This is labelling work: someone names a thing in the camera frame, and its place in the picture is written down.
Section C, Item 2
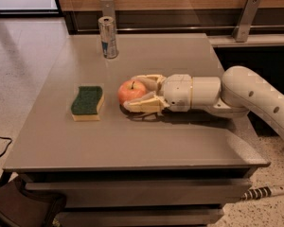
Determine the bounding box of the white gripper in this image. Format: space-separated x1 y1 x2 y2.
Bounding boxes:
123 74 192 113

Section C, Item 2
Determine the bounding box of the red apple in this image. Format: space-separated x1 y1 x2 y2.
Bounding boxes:
117 79 147 104

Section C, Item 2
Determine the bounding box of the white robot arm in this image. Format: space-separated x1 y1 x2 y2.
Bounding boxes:
121 66 284 140

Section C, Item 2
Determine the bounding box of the green and yellow sponge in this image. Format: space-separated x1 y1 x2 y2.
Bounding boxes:
71 86 104 121

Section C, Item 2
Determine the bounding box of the silver blue drink can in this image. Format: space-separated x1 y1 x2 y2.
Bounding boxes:
98 16 118 59

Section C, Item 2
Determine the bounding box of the grey drawer cabinet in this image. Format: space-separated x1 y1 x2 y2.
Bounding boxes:
3 32 272 227

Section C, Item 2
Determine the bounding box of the upper grey drawer front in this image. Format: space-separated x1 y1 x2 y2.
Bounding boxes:
26 179 251 208

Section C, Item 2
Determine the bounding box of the grey drawer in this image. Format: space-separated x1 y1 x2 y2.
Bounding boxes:
26 179 251 208
56 209 223 227

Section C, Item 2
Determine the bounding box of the grey side shelf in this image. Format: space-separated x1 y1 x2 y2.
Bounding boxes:
208 34 284 48

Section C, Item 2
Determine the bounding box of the lower grey drawer front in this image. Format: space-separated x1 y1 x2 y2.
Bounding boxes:
56 209 223 227

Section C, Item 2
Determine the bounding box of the dark brown bag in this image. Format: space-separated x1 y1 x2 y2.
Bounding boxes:
0 177 66 227

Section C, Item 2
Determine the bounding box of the left metal wall bracket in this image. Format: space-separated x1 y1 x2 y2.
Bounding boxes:
100 0 115 20

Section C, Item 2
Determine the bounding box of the metal wall bracket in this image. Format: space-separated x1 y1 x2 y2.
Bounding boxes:
100 0 115 20
232 0 261 43

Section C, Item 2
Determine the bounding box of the right metal wall bracket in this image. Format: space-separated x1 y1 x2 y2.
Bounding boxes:
232 0 261 43

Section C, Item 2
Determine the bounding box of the black white striped cable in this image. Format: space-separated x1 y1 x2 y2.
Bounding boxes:
240 184 284 201

